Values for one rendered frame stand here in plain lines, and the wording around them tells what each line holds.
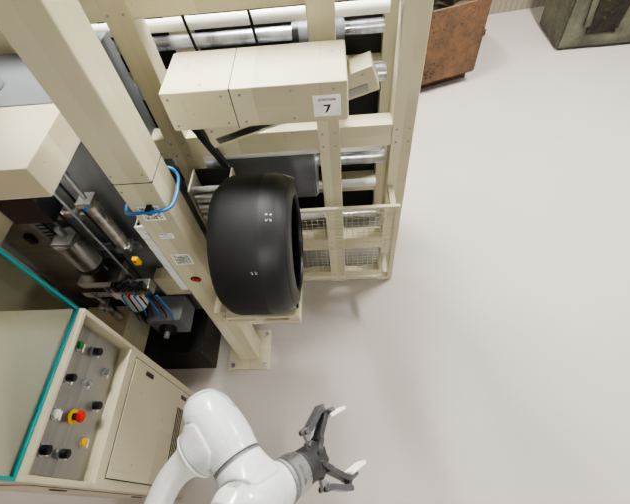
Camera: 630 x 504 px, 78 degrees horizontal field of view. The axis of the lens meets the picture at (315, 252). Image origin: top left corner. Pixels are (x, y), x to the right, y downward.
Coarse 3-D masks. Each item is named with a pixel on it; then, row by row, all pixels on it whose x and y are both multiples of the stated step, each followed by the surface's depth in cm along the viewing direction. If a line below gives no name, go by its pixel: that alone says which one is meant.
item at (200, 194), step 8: (208, 168) 190; (216, 168) 189; (232, 168) 188; (192, 176) 187; (200, 176) 193; (208, 176) 193; (216, 176) 193; (224, 176) 193; (192, 184) 186; (200, 184) 197; (208, 184) 198; (216, 184) 198; (192, 192) 184; (200, 192) 197; (208, 192) 203; (192, 200) 187; (200, 200) 190; (208, 200) 189; (200, 208) 193; (208, 208) 192; (200, 216) 197
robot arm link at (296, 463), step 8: (280, 456) 82; (288, 456) 82; (296, 456) 82; (288, 464) 79; (296, 464) 80; (304, 464) 81; (296, 472) 78; (304, 472) 80; (296, 480) 77; (304, 480) 79; (312, 480) 81; (304, 488) 79; (296, 496) 77
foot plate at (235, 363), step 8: (264, 336) 266; (264, 344) 262; (232, 352) 261; (264, 352) 259; (232, 360) 258; (240, 360) 258; (248, 360) 257; (256, 360) 257; (264, 360) 256; (232, 368) 255; (240, 368) 255; (248, 368) 254; (256, 368) 254; (264, 368) 253
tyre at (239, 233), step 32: (224, 192) 143; (256, 192) 141; (288, 192) 146; (224, 224) 136; (256, 224) 135; (288, 224) 140; (224, 256) 136; (256, 256) 135; (288, 256) 139; (224, 288) 141; (256, 288) 140; (288, 288) 143
